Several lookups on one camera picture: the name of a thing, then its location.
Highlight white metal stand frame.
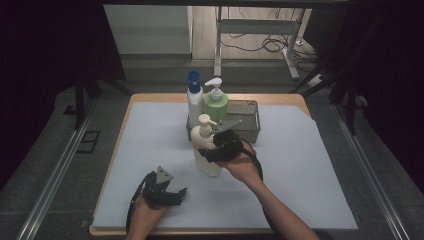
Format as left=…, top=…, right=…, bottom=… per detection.
left=213, top=5, right=301, bottom=81

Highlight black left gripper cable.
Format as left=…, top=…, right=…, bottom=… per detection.
left=125, top=171, right=156, bottom=236

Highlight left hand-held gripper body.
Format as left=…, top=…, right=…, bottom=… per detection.
left=142, top=165, right=184, bottom=210

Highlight black tripod legs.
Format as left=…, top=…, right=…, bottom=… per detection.
left=289, top=64, right=359, bottom=136

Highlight person's left hand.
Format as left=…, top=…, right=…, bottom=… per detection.
left=130, top=195, right=172, bottom=236

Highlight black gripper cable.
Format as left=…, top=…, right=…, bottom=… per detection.
left=238, top=139, right=279, bottom=236
left=125, top=171, right=156, bottom=236

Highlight black stand legs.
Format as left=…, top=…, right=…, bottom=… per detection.
left=73, top=71, right=133, bottom=131

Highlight person's right hand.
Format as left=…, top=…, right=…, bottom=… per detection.
left=217, top=150, right=260, bottom=187

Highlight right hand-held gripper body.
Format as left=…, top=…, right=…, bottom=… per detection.
left=208, top=118, right=248, bottom=165

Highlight white table sheet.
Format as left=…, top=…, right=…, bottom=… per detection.
left=92, top=101, right=359, bottom=231

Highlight green pump bottle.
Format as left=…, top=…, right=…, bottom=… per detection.
left=202, top=77, right=230, bottom=124

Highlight dark curtain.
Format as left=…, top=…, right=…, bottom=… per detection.
left=0, top=0, right=127, bottom=193
left=302, top=0, right=424, bottom=196

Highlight white bottle with blue cap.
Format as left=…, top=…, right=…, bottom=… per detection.
left=185, top=70, right=205, bottom=130

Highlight white cabinet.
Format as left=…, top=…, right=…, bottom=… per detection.
left=103, top=4, right=194, bottom=56

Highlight cream pump bottle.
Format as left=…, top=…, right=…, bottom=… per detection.
left=189, top=113, right=223, bottom=178

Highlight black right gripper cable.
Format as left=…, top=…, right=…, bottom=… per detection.
left=238, top=139, right=279, bottom=236

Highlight metal mesh basket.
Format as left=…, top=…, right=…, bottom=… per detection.
left=185, top=98, right=261, bottom=145

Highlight black floor cables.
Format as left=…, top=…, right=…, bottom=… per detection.
left=219, top=6, right=319, bottom=74

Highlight white power strip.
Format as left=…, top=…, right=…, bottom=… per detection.
left=307, top=74, right=327, bottom=89

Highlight aluminium floor rail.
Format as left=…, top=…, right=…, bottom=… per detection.
left=16, top=99, right=98, bottom=240
left=330, top=103, right=410, bottom=240

